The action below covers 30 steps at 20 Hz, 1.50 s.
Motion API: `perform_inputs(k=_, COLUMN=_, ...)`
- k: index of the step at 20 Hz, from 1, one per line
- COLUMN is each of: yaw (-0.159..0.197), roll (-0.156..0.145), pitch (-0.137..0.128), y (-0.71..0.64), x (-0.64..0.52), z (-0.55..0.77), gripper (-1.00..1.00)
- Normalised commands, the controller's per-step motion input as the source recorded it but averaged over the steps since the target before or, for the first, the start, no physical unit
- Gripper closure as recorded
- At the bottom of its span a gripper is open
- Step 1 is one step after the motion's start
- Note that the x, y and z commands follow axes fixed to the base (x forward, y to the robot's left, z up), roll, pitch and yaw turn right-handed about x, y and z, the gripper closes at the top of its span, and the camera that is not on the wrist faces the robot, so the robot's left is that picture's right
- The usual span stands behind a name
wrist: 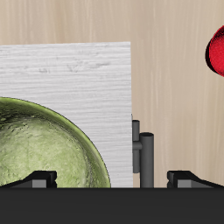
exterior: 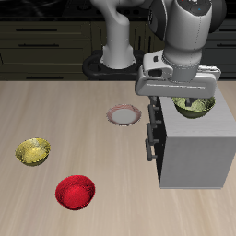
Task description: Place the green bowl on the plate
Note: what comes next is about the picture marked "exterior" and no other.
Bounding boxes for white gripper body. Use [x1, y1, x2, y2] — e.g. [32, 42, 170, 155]
[135, 65, 222, 98]

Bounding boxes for dark kitchen cupboards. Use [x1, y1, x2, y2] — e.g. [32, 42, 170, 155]
[0, 0, 236, 82]

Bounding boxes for red bowl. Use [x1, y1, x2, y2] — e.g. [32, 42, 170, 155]
[54, 174, 97, 212]

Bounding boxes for yellow-green bowl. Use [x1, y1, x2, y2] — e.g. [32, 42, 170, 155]
[15, 136, 52, 168]

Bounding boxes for green bowl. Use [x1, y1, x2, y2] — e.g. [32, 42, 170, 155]
[171, 96, 217, 120]

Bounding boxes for white plate with pink rim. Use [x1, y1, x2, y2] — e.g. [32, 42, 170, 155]
[106, 103, 143, 127]

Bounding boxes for flat black base plate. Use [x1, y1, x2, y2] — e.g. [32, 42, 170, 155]
[81, 49, 149, 77]

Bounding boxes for grey cabinet with drawers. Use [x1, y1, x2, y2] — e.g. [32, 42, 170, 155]
[144, 86, 236, 190]

